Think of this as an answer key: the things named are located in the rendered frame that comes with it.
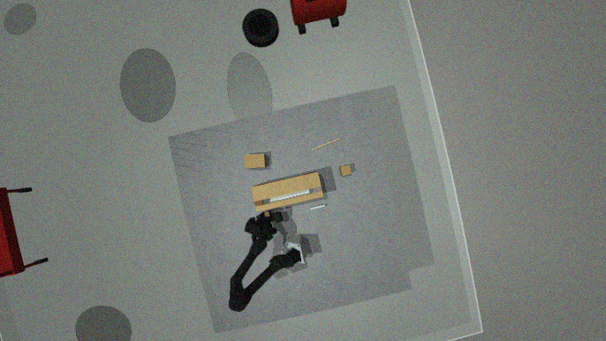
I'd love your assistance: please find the small tan block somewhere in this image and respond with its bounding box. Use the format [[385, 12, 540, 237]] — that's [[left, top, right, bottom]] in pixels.
[[339, 165, 352, 176], [244, 154, 267, 169]]

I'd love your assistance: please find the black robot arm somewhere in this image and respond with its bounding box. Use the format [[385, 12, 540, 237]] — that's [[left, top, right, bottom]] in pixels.
[[229, 219, 301, 312]]

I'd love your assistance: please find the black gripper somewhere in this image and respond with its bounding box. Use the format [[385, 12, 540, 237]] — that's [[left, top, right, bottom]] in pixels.
[[249, 211, 283, 228]]

